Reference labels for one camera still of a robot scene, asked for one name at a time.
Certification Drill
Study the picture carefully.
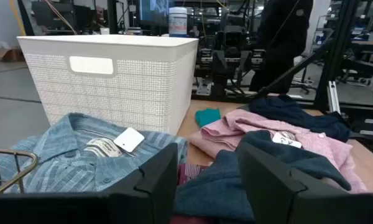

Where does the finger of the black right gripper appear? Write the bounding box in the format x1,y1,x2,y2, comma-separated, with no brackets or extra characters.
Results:
211,51,229,82
239,51,252,77

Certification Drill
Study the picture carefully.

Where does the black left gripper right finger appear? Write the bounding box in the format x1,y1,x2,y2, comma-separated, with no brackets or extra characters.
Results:
236,142,349,224

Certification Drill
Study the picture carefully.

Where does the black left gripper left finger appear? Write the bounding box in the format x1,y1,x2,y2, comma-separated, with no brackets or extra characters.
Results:
107,142,179,224

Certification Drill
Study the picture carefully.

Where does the maroon cloth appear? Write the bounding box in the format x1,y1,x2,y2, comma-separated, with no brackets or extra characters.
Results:
170,163,211,224

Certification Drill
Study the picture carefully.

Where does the dark blue sweater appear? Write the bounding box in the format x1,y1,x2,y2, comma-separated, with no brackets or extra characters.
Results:
237,129,352,191

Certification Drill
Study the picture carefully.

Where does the small teal cloth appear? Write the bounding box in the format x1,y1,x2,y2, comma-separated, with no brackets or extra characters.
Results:
195,108,221,128

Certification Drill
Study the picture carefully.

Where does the blue towel cloth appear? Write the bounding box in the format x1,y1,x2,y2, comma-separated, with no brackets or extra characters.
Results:
173,149,257,223

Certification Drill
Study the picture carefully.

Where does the pink shirt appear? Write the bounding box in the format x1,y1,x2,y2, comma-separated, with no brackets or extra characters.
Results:
188,108,367,194

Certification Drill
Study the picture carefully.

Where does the small navy cloth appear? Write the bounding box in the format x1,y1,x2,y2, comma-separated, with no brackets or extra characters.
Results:
248,95,351,142

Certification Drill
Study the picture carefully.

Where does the person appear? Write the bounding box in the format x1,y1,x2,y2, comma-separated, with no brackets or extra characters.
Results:
249,0,314,94

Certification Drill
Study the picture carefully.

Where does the white blue round canister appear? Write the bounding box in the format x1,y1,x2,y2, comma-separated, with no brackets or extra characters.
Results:
168,6,188,37

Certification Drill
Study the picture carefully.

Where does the office chair base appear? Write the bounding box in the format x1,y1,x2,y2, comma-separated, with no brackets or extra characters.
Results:
290,67,318,95

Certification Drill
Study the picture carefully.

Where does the black computer monitor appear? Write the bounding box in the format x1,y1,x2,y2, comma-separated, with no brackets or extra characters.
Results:
139,0,170,26

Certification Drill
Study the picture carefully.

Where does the blue striped folded shirt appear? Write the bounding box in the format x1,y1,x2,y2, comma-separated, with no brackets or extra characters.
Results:
0,112,189,194

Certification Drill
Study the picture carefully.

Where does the white plastic storage basket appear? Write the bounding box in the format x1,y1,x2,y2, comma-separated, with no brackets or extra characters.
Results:
17,34,200,136

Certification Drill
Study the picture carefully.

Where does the black aluminium table frame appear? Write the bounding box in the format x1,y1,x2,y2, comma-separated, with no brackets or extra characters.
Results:
191,0,373,156

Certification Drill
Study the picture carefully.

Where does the brass wire basket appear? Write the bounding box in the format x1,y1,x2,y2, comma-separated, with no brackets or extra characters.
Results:
0,148,39,194

